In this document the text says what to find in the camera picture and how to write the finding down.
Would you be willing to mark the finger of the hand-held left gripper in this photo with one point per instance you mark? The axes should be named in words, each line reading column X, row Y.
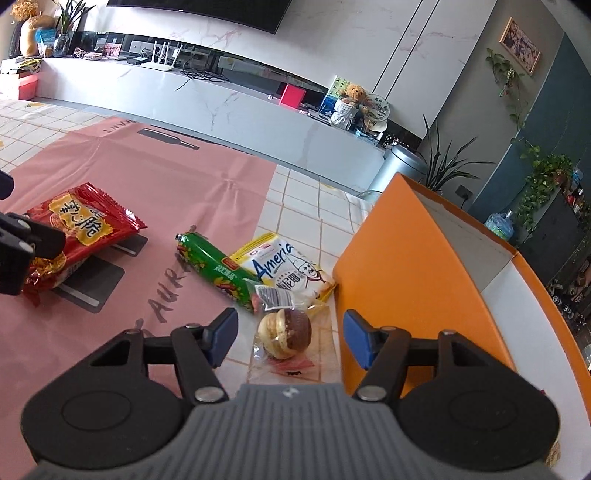
column 39, row 237
column 5, row 185

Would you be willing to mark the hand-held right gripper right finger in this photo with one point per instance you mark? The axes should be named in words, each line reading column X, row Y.
column 358, row 338

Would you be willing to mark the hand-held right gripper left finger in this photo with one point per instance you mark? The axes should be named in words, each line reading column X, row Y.
column 224, row 333

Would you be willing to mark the red snack packet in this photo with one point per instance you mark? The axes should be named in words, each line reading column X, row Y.
column 87, row 221

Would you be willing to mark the chocolate puff pastry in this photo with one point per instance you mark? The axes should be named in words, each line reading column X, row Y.
column 286, row 330

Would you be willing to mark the green sausage stick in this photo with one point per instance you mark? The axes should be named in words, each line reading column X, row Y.
column 212, row 267

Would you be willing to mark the orange cardboard box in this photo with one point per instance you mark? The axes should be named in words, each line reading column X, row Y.
column 397, row 277

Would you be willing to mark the yellow white snack packet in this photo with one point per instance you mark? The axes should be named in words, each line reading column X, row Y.
column 286, row 263

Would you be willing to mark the red storage box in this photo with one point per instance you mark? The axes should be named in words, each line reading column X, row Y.
column 28, row 86

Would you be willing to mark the checked tablecloth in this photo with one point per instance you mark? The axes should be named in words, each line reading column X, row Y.
column 314, row 217

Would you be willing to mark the pink table mat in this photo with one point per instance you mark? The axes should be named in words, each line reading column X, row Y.
column 161, row 184

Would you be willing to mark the yellow plush toy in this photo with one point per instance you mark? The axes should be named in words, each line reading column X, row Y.
column 37, row 37

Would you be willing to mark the potted plant in glass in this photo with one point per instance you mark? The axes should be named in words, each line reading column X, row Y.
column 67, row 32

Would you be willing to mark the pink picture card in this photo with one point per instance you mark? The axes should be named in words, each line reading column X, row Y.
column 113, row 50

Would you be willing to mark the silver trash can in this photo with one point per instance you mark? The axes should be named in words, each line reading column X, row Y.
column 401, row 166

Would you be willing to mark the blue water jug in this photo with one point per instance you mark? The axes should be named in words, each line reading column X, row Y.
column 499, row 226

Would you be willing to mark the potted snake plant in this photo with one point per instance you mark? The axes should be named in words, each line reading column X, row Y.
column 443, row 166

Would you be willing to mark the white router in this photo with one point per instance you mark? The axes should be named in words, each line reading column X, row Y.
column 159, row 57

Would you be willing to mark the white marble television console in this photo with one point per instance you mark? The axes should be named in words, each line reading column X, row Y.
column 207, row 106

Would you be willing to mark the dark cabinet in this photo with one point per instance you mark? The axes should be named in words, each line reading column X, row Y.
column 554, row 240

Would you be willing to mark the round printed hand fan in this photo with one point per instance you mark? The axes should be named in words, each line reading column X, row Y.
column 376, row 113

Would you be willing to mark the teddy bear bouquet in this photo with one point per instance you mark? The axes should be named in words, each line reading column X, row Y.
column 351, row 106

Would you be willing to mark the hanging pothos plant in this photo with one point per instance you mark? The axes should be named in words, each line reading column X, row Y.
column 545, row 184

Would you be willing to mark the blue green printed box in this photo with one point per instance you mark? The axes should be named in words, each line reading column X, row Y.
column 333, row 94

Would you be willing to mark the red cube box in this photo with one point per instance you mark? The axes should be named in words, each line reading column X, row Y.
column 292, row 96

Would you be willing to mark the wall television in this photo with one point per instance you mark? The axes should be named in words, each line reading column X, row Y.
column 207, row 11

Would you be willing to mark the wall climbing vine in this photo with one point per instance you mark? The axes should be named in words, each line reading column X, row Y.
column 508, row 87

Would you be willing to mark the framed wall picture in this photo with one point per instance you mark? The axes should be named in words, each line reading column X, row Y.
column 519, row 45

